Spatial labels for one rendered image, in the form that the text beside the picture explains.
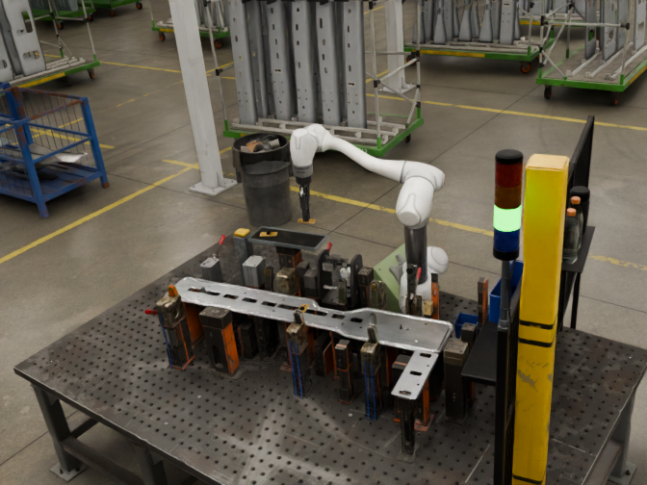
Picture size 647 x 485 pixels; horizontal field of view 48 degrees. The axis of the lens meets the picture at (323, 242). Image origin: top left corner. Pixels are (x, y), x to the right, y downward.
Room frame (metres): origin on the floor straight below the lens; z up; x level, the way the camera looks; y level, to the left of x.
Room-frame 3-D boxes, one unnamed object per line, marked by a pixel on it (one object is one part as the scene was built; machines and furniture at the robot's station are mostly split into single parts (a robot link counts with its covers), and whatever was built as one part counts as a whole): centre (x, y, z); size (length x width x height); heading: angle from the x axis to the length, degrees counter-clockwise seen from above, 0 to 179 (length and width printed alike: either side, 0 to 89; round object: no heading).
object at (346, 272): (2.86, -0.06, 0.94); 0.18 x 0.13 x 0.49; 62
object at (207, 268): (3.15, 0.57, 0.88); 0.11 x 0.10 x 0.36; 152
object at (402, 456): (2.10, -0.25, 0.84); 0.11 x 0.06 x 0.29; 152
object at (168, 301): (2.84, 0.73, 0.88); 0.15 x 0.11 x 0.36; 152
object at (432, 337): (2.73, 0.15, 1.00); 1.38 x 0.22 x 0.02; 62
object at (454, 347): (2.27, -0.47, 0.88); 0.08 x 0.08 x 0.36; 62
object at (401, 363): (2.31, -0.27, 0.84); 0.11 x 0.10 x 0.28; 152
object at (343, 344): (2.45, -0.04, 0.84); 0.11 x 0.08 x 0.29; 152
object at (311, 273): (2.92, 0.06, 0.89); 0.13 x 0.11 x 0.38; 152
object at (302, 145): (3.11, 0.05, 1.63); 0.13 x 0.11 x 0.16; 160
